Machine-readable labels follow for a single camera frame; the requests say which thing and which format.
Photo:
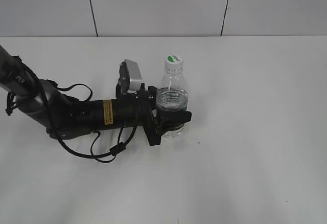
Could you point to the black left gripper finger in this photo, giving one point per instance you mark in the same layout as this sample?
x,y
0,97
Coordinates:
x,y
173,118

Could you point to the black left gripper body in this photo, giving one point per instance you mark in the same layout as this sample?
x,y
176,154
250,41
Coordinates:
x,y
135,110

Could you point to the clear cestbon water bottle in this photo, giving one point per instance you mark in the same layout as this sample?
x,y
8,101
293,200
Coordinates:
x,y
172,91

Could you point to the white green bottle cap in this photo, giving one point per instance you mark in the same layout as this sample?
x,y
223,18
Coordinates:
x,y
173,64

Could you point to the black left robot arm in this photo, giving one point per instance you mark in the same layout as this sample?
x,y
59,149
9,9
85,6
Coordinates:
x,y
67,117

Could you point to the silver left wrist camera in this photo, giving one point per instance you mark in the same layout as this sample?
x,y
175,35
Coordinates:
x,y
130,78

